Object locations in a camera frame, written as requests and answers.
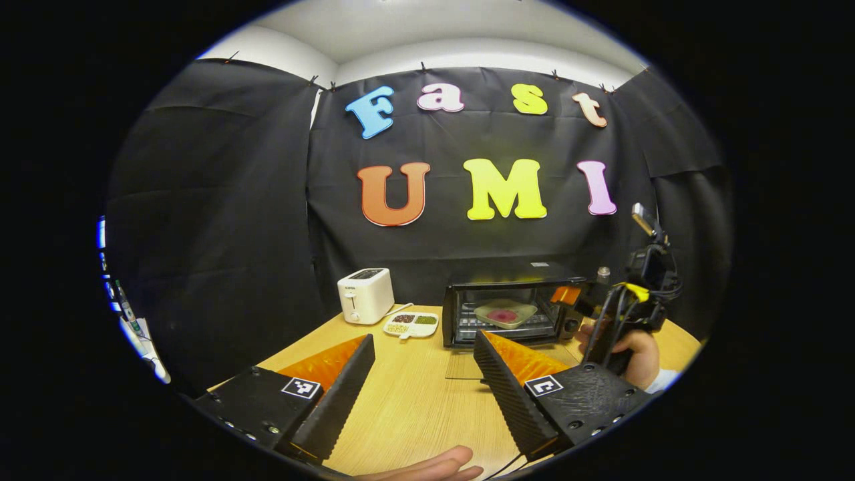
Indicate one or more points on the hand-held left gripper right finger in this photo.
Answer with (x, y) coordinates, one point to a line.
(514, 401)

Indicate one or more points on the white square plate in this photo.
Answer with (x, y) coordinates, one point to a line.
(521, 310)

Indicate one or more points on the white divided snack tray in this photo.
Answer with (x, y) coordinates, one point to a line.
(411, 325)

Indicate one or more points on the white toaster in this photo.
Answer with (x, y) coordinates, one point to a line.
(364, 297)

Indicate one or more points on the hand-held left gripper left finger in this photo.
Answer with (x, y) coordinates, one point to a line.
(337, 401)

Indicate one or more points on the pink round food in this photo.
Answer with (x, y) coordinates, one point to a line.
(502, 316)

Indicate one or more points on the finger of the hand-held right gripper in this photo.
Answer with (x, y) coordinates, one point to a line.
(565, 295)

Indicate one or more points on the black backdrop cloth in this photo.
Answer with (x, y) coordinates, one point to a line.
(234, 200)

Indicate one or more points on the black electric oven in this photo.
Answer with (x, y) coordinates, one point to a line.
(461, 297)

